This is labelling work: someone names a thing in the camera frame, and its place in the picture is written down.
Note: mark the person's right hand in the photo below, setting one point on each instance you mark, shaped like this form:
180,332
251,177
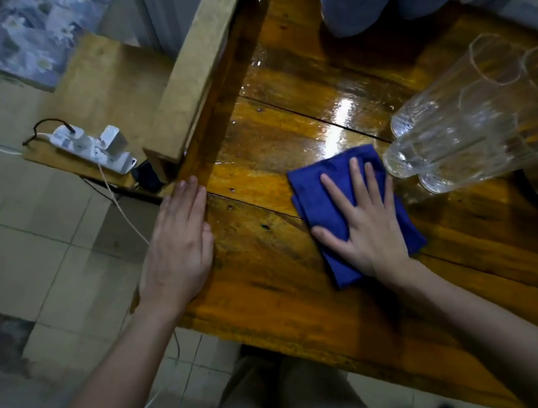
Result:
373,236

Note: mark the person's left hand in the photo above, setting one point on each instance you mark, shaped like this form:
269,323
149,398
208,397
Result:
177,264

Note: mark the person's right little finger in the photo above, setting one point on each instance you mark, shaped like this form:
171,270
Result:
388,194

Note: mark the person's left thumb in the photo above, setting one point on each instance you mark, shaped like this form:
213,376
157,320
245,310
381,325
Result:
209,247

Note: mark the person's right middle finger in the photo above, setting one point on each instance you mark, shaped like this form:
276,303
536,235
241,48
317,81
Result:
359,181

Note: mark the person's right thumb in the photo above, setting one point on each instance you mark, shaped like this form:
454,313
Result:
331,240

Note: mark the person's left middle finger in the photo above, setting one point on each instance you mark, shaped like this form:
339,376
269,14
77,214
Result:
187,200

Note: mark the person's left little finger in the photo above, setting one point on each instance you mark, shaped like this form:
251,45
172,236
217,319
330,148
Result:
163,216

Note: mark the blue cleaning cloth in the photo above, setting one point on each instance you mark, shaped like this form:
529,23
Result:
315,195

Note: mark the person's right forearm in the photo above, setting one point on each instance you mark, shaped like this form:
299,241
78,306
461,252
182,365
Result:
498,344

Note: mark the person's left forearm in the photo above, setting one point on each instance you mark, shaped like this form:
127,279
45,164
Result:
107,399

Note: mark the white charger adapter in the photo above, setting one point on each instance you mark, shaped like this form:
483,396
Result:
112,141

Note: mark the white power strip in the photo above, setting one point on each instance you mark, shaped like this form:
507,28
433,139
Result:
87,154

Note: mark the white plug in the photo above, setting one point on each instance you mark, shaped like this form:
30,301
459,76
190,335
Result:
80,140

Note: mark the light wooden beam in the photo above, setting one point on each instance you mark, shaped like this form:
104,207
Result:
200,66

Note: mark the wooden side board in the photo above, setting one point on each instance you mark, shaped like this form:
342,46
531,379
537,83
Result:
107,84

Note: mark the beige trousers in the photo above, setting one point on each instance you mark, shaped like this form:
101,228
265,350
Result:
287,403

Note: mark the floral patterned cloth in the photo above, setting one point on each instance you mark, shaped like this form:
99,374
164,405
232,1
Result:
40,33

